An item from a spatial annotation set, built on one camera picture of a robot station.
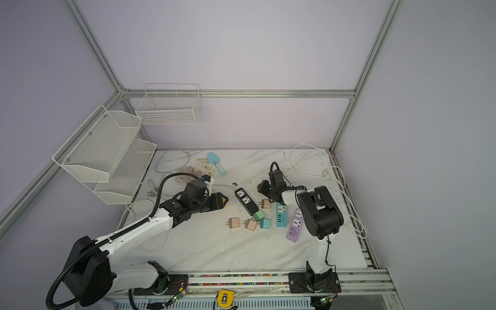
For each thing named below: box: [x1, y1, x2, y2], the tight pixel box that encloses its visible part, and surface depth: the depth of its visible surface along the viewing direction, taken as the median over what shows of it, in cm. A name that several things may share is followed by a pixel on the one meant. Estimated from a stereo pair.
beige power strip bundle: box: [175, 158, 216, 183], surface depth 112 cm
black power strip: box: [234, 187, 259, 217], surface depth 97 cm
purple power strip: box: [286, 207, 304, 243], surface depth 88 cm
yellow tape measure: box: [217, 289, 236, 309], surface depth 71 cm
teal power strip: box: [275, 202, 288, 228], surface depth 92 cm
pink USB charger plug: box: [242, 218, 258, 232], surface depth 90 cm
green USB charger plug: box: [253, 209, 266, 222], surface depth 92 cm
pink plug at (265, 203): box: [257, 198, 272, 210], surface depth 97 cm
